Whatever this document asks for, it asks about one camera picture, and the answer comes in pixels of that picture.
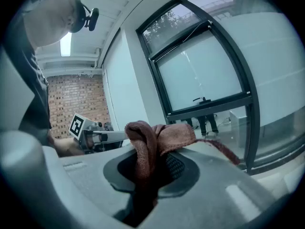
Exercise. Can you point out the small clear window pane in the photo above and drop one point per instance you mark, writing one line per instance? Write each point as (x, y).
(166, 25)

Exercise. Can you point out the person's head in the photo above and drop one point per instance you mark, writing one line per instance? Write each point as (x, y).
(47, 20)

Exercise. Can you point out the dark red cloth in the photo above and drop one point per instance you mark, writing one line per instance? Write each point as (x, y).
(147, 151)

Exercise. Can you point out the frosted window sash pane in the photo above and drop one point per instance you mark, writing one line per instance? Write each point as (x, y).
(197, 70)

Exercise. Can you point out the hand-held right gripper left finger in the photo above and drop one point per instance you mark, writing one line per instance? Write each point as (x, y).
(83, 187)

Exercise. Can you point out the person's left forearm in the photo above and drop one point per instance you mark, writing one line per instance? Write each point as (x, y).
(68, 148)

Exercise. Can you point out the black head-mounted camera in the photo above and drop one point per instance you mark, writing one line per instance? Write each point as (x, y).
(94, 18)

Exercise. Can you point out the clear window glass pane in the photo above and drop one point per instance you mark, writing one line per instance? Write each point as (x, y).
(228, 125)

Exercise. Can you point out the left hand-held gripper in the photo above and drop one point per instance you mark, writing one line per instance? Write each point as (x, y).
(77, 125)

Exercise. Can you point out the large half-frosted window pane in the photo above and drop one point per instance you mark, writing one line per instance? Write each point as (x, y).
(274, 68)

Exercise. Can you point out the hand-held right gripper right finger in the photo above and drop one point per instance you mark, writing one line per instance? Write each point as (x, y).
(214, 199)

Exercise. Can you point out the person's left hand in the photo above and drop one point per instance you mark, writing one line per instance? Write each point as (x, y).
(89, 142)

